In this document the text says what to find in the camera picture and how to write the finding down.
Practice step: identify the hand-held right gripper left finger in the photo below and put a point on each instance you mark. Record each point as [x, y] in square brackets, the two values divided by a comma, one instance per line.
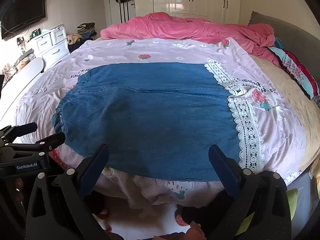
[93, 171]

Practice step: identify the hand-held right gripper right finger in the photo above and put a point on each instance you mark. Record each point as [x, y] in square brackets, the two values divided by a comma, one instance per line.
[225, 173]

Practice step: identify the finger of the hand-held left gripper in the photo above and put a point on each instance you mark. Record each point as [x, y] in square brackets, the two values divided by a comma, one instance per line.
[53, 140]
[25, 128]

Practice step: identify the blue denim pants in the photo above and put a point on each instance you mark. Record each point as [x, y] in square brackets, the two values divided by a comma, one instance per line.
[150, 120]

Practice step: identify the person's left hand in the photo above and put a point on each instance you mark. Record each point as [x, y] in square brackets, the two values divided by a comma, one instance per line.
[19, 188]

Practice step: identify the white round table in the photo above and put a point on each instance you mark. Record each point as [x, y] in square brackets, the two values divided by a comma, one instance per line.
[21, 80]

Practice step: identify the green cloth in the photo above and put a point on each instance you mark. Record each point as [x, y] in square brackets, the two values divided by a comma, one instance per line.
[292, 200]

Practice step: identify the white drawer dresser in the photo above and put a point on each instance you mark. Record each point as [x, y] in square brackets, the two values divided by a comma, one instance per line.
[51, 43]

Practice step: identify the pile of folded clothes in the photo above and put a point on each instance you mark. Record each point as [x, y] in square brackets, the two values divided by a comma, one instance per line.
[85, 30]

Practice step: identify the colourful striped floral pillow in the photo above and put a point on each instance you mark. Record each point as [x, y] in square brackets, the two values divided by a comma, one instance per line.
[297, 70]

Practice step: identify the pink strawberry printed blanket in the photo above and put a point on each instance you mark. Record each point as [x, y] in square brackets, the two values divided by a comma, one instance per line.
[175, 51]

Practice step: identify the white door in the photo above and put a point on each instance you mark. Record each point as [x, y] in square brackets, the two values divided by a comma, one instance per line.
[112, 7]

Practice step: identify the pink duvet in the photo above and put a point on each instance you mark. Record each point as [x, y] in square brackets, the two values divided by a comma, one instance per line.
[190, 28]

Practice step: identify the grey headboard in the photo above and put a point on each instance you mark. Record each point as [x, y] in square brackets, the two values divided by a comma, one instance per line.
[292, 33]

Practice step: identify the black wall television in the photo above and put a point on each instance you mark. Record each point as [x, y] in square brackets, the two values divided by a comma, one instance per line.
[23, 13]

